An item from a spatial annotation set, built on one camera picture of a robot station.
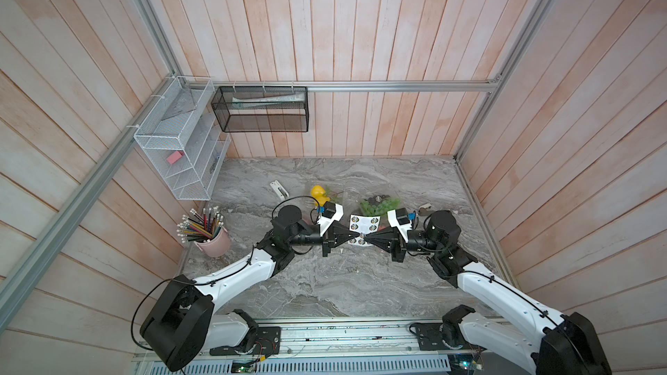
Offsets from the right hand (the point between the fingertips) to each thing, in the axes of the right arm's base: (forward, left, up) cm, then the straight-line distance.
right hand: (366, 237), depth 69 cm
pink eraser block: (+24, +60, +7) cm, 66 cm away
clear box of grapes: (+23, -8, -18) cm, 31 cm away
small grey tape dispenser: (+25, -27, -22) cm, 42 cm away
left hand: (0, +3, 0) cm, 3 cm away
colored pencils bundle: (+8, +53, -10) cm, 55 cm away
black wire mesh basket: (+56, +39, +3) cm, 68 cm away
